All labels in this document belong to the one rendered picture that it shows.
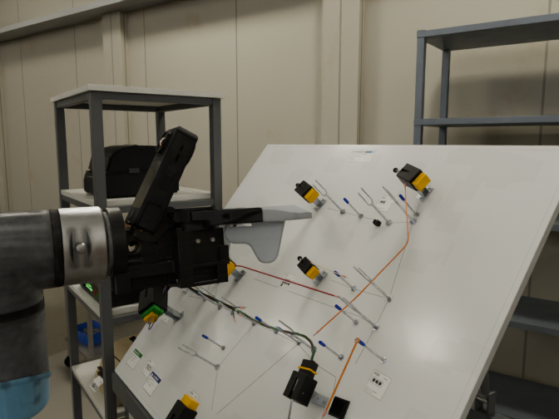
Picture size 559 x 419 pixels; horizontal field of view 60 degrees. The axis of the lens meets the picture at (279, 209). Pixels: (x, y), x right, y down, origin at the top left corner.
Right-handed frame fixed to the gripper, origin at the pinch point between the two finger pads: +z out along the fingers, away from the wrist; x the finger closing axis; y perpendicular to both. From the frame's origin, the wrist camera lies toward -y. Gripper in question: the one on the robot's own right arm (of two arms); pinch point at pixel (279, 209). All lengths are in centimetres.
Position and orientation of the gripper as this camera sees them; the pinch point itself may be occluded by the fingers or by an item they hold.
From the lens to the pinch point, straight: 58.4
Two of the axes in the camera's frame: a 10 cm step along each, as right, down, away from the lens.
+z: 8.7, -0.6, 4.8
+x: 4.8, -0.2, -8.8
